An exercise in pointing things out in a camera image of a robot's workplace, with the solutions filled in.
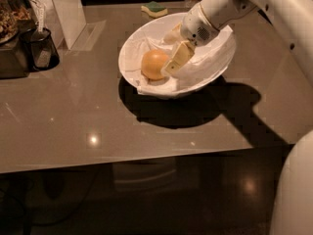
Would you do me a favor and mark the white utensil in cup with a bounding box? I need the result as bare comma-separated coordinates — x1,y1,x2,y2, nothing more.
32,0,45,40

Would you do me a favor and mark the dark metal box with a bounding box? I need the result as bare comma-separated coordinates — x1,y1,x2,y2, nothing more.
0,36,30,79

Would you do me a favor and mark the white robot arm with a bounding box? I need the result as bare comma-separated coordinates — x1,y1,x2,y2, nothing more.
161,0,313,235

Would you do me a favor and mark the orange fruit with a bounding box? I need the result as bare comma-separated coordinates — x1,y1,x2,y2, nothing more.
141,49,168,80

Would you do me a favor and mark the green yellow sponge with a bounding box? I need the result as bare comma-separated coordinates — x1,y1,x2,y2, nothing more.
141,1,168,19

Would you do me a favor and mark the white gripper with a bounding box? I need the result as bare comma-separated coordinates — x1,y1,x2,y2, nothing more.
160,3,219,76

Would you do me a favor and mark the white bowl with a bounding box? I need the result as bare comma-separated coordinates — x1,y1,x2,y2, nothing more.
117,12,237,100

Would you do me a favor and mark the black mesh cup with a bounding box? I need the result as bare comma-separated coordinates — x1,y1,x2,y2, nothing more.
20,28,60,71

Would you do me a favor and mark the white paper towel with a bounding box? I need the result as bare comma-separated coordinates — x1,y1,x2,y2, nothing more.
124,32,237,96

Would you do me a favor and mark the glass jar of snacks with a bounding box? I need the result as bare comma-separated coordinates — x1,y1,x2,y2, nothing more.
0,0,31,44

